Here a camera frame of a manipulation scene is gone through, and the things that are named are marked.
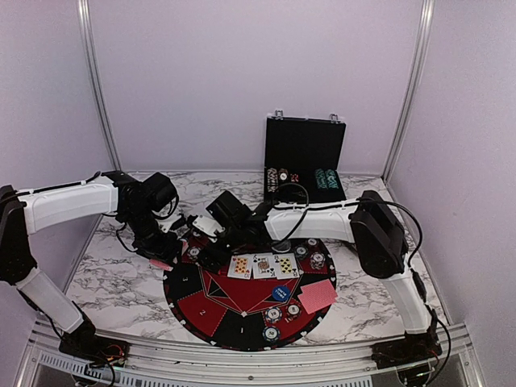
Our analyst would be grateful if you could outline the white chip stack seat eight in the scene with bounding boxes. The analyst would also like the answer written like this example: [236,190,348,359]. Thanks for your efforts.
[310,252,326,270]

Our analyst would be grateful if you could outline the clear round button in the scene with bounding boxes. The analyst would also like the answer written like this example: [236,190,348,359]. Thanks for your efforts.
[271,241,291,253]

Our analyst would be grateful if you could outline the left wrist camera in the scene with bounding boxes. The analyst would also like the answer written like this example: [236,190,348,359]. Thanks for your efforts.
[143,173,179,219]

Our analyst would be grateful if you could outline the king face card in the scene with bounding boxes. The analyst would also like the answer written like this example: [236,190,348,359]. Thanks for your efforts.
[252,254,276,279]

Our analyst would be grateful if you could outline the eight of spades card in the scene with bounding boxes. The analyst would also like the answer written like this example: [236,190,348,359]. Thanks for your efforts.
[273,253,299,280]

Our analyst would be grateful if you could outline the red playing card deck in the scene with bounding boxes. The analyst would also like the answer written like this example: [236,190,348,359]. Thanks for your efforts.
[149,260,173,272]

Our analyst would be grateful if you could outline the red chip stack seat ten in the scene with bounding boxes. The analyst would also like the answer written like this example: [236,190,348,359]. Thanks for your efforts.
[286,304,302,321]

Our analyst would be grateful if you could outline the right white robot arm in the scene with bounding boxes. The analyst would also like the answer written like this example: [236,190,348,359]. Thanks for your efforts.
[193,190,437,361]

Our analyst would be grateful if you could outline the blue blind button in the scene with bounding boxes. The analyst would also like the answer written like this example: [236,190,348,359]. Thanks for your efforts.
[271,285,291,302]

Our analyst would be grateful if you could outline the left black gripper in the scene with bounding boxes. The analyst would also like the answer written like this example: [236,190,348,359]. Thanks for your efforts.
[121,207,182,269]

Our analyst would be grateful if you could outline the left aluminium corner post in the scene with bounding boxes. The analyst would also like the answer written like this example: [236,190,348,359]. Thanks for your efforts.
[77,0,115,159]

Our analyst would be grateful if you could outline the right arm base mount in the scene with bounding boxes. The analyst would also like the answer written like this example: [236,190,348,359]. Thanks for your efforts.
[371,327,443,369]

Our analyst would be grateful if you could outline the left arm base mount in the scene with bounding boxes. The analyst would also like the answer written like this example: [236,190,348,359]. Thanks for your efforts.
[59,321,130,367]

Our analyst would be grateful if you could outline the round red black poker mat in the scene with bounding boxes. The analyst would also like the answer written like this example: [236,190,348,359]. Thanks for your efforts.
[163,231,336,352]

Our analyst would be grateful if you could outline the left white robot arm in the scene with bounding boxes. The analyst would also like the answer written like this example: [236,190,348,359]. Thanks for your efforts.
[1,171,182,359]

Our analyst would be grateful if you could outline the blue chip stack seat one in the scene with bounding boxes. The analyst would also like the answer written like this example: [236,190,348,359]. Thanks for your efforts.
[262,326,281,343]

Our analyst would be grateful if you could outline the aluminium corner post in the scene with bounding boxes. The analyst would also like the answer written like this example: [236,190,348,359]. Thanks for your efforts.
[382,0,435,185]
[77,0,115,159]

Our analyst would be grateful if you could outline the green chips row in case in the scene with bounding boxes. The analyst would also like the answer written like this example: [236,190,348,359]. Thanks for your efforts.
[314,169,339,189]

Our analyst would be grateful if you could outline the black poker chip case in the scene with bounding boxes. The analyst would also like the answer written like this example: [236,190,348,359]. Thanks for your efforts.
[264,111,346,204]

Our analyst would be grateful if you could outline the green chip stack seat eight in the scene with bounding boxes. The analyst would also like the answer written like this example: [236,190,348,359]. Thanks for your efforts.
[293,245,309,260]

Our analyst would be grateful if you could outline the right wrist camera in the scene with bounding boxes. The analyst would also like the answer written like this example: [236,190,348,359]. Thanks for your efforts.
[192,190,252,239]

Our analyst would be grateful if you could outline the white chips row in case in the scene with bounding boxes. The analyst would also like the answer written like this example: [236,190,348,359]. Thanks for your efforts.
[264,168,279,194]

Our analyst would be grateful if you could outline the right aluminium corner post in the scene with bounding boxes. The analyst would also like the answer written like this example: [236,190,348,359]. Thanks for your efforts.
[382,0,435,185]

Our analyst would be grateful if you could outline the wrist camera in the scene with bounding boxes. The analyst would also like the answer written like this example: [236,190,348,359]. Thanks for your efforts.
[192,190,252,239]
[143,173,179,219]

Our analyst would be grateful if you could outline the white chip stack seat four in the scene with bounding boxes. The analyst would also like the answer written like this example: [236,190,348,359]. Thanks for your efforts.
[186,246,202,262]

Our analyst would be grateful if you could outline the aluminium front rail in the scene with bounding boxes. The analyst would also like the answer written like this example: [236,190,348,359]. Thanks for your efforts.
[6,318,487,386]

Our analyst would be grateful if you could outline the dealt red playing cards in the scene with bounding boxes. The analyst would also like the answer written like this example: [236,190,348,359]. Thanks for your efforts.
[298,279,337,314]

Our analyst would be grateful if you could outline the white chip stack seat ten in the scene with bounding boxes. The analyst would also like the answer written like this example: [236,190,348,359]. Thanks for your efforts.
[264,306,282,324]

